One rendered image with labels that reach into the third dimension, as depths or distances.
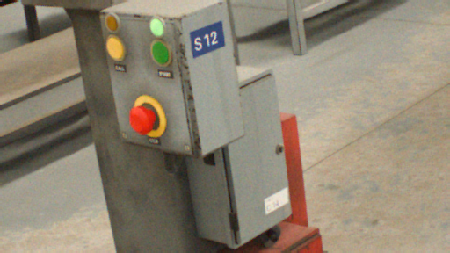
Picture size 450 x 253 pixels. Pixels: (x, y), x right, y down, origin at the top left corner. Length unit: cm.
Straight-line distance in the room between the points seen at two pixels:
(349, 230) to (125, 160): 158
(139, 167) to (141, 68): 39
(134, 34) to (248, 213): 45
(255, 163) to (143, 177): 20
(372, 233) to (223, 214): 158
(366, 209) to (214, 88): 206
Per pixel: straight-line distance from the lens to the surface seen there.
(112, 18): 152
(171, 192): 184
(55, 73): 443
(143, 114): 150
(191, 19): 146
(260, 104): 180
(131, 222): 195
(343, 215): 349
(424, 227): 335
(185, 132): 149
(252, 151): 180
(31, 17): 613
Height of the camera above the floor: 145
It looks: 17 degrees down
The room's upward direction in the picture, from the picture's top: 9 degrees counter-clockwise
